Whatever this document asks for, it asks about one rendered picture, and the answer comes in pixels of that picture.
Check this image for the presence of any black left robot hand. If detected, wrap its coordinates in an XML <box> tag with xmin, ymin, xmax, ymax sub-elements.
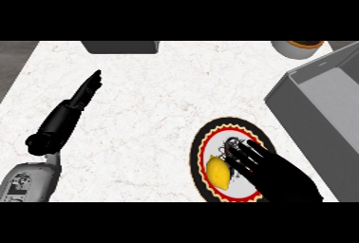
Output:
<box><xmin>24</xmin><ymin>69</ymin><xmax>103</xmax><ymax>157</ymax></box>

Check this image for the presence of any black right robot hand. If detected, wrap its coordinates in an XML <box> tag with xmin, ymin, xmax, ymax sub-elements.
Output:
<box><xmin>226</xmin><ymin>139</ymin><xmax>325</xmax><ymax>203</ymax></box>

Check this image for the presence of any yellow cupcake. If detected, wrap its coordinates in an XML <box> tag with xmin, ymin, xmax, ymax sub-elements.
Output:
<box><xmin>205</xmin><ymin>155</ymin><xmax>233</xmax><ymax>192</ymax></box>

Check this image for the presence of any round patterned plate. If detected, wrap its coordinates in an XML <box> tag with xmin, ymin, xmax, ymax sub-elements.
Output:
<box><xmin>188</xmin><ymin>117</ymin><xmax>278</xmax><ymax>203</ymax></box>

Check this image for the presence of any grey open box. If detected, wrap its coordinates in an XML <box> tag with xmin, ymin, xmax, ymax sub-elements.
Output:
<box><xmin>263</xmin><ymin>41</ymin><xmax>359</xmax><ymax>203</ymax></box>

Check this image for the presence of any dark grey rectangular block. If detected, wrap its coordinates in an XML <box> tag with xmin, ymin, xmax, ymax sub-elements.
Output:
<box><xmin>80</xmin><ymin>41</ymin><xmax>161</xmax><ymax>55</ymax></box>

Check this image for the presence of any white pot with brown rim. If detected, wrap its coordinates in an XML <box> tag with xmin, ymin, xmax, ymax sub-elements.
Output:
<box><xmin>270</xmin><ymin>41</ymin><xmax>325</xmax><ymax>60</ymax></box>

